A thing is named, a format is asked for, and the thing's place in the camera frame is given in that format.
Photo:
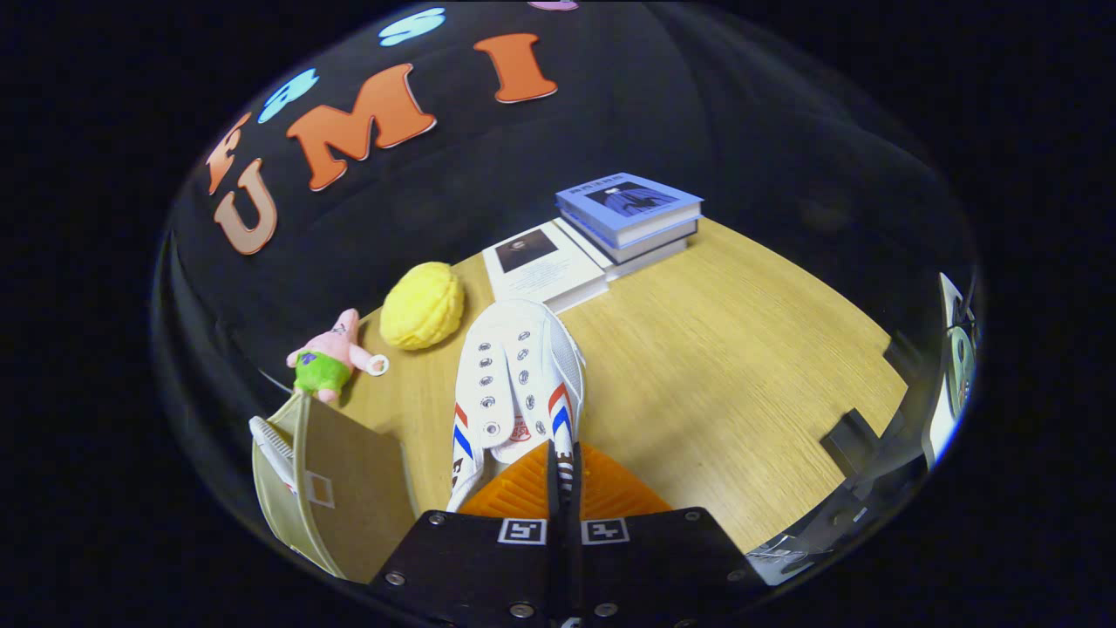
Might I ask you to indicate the pale green tape roll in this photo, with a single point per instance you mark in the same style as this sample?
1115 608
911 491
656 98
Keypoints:
962 366

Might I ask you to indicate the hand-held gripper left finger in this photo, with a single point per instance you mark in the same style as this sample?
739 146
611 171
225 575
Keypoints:
488 567

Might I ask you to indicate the beige fabric storage box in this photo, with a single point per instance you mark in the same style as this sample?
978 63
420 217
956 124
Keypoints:
357 497

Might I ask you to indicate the pink starfish plush toy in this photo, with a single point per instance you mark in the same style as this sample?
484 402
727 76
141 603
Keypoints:
331 358

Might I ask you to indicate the white book with dark portrait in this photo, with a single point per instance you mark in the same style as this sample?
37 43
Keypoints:
545 266

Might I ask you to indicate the yellow round plush toy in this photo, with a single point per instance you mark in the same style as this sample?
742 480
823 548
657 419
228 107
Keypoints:
423 307

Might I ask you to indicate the blue book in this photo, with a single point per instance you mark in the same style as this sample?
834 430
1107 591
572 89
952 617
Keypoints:
632 205

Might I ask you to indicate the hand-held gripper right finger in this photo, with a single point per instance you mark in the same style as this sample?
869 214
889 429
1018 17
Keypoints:
654 567

